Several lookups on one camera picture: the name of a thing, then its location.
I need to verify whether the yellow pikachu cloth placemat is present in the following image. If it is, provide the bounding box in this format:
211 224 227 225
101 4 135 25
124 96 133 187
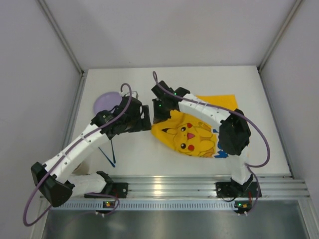
151 97 229 158

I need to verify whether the purple plastic plate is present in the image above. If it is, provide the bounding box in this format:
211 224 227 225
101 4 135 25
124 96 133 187
93 92 122 115

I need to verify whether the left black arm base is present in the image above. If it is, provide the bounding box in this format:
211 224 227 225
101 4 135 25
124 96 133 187
84 171 128 199

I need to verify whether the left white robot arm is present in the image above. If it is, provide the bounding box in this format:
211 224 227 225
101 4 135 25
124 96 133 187
31 96 152 207

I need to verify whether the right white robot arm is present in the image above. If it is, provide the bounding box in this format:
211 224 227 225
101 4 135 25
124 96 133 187
152 81 265 198

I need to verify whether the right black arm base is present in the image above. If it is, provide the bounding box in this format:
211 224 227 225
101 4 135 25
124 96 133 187
215 173 262 201

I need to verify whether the blue metallic spoon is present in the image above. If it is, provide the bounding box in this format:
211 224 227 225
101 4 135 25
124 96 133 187
110 140 116 168

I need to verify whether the blue metallic fork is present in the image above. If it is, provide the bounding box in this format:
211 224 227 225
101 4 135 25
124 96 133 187
99 147 113 167

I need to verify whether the beige paper cup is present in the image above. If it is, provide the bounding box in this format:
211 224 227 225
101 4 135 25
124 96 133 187
73 160 90 175

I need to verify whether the slotted grey cable duct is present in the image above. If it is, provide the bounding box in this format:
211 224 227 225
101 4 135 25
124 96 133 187
51 200 249 212

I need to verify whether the aluminium mounting rail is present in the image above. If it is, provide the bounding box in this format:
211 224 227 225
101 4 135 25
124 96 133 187
111 176 310 200

